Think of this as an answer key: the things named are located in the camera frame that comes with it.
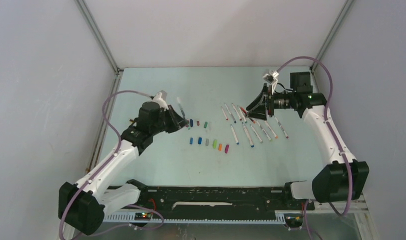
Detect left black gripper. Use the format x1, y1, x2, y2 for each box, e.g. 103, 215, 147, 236
150, 105, 189, 136

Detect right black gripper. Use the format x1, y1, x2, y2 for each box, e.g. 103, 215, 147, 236
245, 83, 296, 121

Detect green cap marker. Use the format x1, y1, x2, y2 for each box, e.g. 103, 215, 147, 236
255, 120, 272, 141

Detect red ink clear pen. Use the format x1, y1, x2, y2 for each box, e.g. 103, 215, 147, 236
239, 106, 256, 124

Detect teal cap marker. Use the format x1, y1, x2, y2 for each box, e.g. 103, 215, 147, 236
238, 106, 247, 123

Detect brown cap marker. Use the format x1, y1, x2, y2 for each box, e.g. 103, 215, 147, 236
231, 103, 242, 121

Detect green ink clear pen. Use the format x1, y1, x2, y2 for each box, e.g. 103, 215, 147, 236
176, 97, 191, 130

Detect purple cap marker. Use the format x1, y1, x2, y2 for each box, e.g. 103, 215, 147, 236
274, 115, 289, 139

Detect dark blue cap marker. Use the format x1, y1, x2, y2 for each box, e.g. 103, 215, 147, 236
224, 103, 237, 123

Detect orange cap marker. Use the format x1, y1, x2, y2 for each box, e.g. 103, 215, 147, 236
264, 120, 278, 139

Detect red cap marker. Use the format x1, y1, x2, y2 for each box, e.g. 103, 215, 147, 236
220, 106, 229, 121

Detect light blue marker body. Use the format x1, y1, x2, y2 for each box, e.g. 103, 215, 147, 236
230, 125, 239, 145

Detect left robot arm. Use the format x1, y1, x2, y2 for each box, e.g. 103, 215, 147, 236
58, 101, 187, 236

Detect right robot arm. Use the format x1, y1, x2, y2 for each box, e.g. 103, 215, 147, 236
246, 71, 369, 209

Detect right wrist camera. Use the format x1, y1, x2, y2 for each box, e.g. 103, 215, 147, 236
263, 70, 279, 94

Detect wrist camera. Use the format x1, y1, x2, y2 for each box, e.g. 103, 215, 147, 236
152, 90, 168, 110
263, 70, 279, 94

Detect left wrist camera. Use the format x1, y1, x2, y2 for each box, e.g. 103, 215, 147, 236
152, 90, 168, 110

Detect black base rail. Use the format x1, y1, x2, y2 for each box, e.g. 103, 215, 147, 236
118, 186, 314, 221

